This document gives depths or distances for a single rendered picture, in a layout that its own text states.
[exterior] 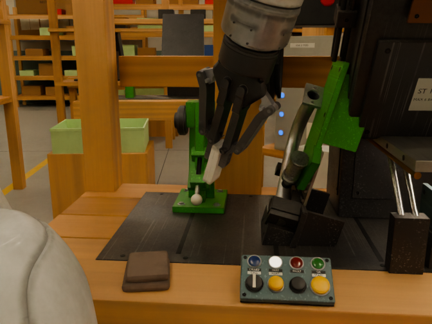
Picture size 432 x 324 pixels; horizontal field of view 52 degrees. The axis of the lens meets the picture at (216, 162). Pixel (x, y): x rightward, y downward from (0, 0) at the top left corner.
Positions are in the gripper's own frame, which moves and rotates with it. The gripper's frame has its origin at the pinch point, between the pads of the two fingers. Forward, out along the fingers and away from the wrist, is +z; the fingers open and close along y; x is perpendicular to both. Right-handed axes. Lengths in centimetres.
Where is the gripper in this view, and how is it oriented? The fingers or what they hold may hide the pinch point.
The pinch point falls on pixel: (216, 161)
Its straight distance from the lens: 68.8
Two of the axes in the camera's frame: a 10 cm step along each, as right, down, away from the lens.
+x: 5.2, -4.0, 7.5
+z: -2.3, 7.8, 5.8
